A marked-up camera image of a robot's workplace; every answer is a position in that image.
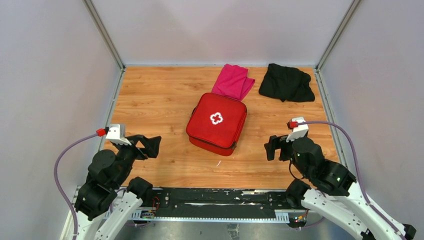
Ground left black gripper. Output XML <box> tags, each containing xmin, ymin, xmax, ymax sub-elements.
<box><xmin>112</xmin><ymin>132</ymin><xmax>161</xmax><ymax>186</ymax></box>

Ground red black medicine kit case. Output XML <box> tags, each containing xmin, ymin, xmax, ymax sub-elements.
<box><xmin>186</xmin><ymin>92</ymin><xmax>248</xmax><ymax>157</ymax></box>

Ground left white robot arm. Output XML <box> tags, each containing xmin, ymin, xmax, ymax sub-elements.
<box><xmin>72</xmin><ymin>133</ymin><xmax>162</xmax><ymax>240</ymax></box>

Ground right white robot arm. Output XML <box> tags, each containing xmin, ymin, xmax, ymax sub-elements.
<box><xmin>264</xmin><ymin>135</ymin><xmax>417</xmax><ymax>240</ymax></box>

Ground black folded cloth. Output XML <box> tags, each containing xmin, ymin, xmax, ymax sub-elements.
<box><xmin>258</xmin><ymin>63</ymin><xmax>316</xmax><ymax>103</ymax></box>

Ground pink folded cloth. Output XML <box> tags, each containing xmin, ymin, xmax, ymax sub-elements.
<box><xmin>211</xmin><ymin>64</ymin><xmax>255</xmax><ymax>101</ymax></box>

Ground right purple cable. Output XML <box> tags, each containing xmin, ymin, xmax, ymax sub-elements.
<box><xmin>296</xmin><ymin>120</ymin><xmax>408</xmax><ymax>240</ymax></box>

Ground purple cable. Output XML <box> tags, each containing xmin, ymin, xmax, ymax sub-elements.
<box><xmin>53</xmin><ymin>132</ymin><xmax>100</xmax><ymax>240</ymax></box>
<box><xmin>296</xmin><ymin>120</ymin><xmax>408</xmax><ymax>240</ymax></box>

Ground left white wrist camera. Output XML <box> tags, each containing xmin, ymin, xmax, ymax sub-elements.
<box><xmin>95</xmin><ymin>123</ymin><xmax>132</xmax><ymax>146</ymax></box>

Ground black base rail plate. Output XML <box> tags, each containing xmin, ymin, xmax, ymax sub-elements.
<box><xmin>139</xmin><ymin>187</ymin><xmax>307</xmax><ymax>222</ymax></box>

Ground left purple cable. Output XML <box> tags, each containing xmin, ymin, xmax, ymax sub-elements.
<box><xmin>53</xmin><ymin>132</ymin><xmax>100</xmax><ymax>240</ymax></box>

